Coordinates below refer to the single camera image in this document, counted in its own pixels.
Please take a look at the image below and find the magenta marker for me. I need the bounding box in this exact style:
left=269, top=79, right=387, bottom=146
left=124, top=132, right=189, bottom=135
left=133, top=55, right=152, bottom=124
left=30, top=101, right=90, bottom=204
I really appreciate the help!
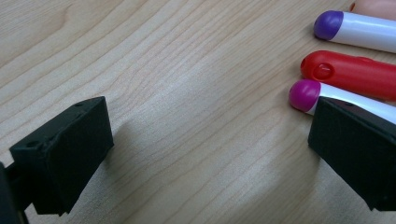
left=288, top=78, right=396, bottom=125

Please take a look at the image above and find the red marker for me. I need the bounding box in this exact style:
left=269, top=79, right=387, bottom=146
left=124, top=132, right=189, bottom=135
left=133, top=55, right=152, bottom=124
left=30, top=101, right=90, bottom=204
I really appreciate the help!
left=300, top=49, right=396, bottom=102

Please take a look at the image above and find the purple marker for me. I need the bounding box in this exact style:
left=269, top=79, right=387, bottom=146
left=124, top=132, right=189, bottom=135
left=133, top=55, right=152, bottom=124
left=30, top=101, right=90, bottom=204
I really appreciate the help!
left=313, top=9, right=396, bottom=54

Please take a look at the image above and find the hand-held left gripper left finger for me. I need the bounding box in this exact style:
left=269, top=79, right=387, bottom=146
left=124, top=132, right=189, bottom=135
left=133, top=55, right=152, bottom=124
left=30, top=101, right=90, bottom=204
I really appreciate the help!
left=8, top=96, right=115, bottom=217

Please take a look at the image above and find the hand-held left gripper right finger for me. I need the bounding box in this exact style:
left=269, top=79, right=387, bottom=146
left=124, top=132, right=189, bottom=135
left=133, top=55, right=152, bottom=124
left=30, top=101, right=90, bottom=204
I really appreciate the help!
left=307, top=96, right=396, bottom=213

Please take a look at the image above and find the pink marker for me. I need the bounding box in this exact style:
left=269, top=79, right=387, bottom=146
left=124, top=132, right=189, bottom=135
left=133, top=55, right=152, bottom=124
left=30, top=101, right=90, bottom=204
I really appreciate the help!
left=349, top=0, right=396, bottom=21

